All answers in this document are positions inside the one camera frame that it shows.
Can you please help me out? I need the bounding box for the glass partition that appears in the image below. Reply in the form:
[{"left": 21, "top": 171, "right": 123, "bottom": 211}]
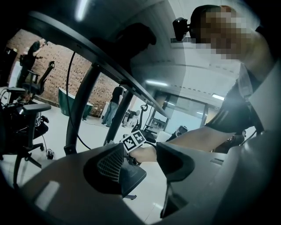
[{"left": 153, "top": 91, "right": 208, "bottom": 134}]

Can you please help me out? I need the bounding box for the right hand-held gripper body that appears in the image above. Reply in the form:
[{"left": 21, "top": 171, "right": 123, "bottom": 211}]
[{"left": 119, "top": 129, "right": 148, "bottom": 166}]

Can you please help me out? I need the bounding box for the white ceiling air vent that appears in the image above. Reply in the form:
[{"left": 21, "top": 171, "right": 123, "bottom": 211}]
[{"left": 170, "top": 36, "right": 196, "bottom": 44}]

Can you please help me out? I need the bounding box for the green bathtub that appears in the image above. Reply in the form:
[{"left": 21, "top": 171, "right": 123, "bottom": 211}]
[{"left": 58, "top": 87, "right": 94, "bottom": 117}]

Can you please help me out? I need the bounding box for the person's dark shirt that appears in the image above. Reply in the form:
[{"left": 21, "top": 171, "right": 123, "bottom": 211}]
[{"left": 205, "top": 25, "right": 281, "bottom": 154}]

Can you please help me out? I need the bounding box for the black hanging cable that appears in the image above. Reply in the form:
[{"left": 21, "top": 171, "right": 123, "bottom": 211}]
[{"left": 65, "top": 51, "right": 92, "bottom": 151}]

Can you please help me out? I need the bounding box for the black office chair with armrest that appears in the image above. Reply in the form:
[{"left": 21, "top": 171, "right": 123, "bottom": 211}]
[{"left": 0, "top": 87, "right": 52, "bottom": 189}]

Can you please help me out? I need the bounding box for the person's head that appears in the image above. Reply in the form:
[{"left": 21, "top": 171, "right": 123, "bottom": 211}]
[{"left": 190, "top": 4, "right": 272, "bottom": 84}]

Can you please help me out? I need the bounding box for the person's right forearm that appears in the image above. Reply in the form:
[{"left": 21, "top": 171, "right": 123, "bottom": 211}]
[{"left": 129, "top": 126, "right": 241, "bottom": 164}]

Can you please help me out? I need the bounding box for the black television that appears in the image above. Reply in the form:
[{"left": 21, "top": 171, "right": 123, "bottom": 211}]
[{"left": 24, "top": 10, "right": 176, "bottom": 120}]

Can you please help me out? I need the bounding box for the black mesh office chair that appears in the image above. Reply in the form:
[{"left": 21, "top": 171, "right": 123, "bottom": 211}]
[{"left": 22, "top": 61, "right": 56, "bottom": 99}]

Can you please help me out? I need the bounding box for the black head-worn camera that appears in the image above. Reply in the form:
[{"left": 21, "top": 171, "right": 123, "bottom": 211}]
[{"left": 172, "top": 17, "right": 192, "bottom": 42}]

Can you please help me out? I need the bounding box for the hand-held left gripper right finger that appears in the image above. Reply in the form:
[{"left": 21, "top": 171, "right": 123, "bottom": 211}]
[{"left": 155, "top": 142, "right": 196, "bottom": 219}]

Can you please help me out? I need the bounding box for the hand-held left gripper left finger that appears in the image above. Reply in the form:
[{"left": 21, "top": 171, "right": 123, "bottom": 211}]
[{"left": 83, "top": 142, "right": 147, "bottom": 199}]

